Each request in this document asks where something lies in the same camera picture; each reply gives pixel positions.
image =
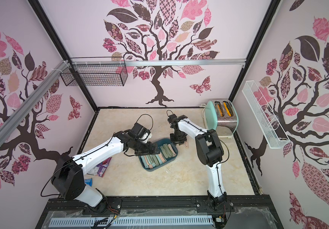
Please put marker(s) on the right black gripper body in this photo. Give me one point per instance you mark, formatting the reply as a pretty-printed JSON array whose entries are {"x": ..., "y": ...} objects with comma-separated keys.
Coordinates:
[{"x": 178, "y": 136}]

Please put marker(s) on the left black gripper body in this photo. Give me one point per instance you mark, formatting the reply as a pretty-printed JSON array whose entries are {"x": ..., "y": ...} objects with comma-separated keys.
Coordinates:
[{"x": 140, "y": 148}]

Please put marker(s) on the teal plastic storage box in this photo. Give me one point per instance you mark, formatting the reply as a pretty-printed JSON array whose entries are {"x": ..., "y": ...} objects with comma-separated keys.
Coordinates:
[{"x": 167, "y": 153}]

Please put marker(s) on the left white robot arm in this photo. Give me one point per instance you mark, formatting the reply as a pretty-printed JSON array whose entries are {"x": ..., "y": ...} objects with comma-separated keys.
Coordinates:
[{"x": 68, "y": 177}]

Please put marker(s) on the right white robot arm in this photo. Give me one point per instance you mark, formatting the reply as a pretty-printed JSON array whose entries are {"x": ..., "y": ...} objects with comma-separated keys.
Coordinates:
[{"x": 209, "y": 151}]

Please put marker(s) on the purple snack packet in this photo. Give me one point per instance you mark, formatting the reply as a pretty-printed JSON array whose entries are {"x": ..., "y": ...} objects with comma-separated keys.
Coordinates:
[{"x": 99, "y": 170}]

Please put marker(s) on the mint green toaster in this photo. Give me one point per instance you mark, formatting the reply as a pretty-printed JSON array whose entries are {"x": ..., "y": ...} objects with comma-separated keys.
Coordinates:
[{"x": 220, "y": 115}]

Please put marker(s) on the blue snack packet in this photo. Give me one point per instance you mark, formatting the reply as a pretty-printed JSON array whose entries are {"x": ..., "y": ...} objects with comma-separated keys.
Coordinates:
[{"x": 88, "y": 182}]

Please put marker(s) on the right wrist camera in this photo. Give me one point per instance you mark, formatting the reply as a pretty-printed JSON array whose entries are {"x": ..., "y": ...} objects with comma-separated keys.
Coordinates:
[{"x": 173, "y": 120}]

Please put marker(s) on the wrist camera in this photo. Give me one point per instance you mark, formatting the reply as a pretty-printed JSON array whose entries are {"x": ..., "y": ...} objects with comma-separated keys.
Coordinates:
[
  {"x": 140, "y": 132},
  {"x": 173, "y": 120}
]

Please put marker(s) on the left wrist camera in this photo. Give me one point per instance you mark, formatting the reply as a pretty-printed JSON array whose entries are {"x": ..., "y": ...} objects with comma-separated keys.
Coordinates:
[{"x": 140, "y": 132}]

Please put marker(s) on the black wire basket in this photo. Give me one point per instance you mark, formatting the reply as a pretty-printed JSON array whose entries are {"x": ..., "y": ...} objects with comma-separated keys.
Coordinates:
[{"x": 96, "y": 71}]

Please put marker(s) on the white wire shelf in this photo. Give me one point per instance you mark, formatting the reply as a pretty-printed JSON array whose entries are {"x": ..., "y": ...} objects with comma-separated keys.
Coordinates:
[{"x": 258, "y": 99}]

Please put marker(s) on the white slotted cable duct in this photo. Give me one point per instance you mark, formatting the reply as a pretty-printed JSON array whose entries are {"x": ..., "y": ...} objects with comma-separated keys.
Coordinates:
[{"x": 126, "y": 222}]

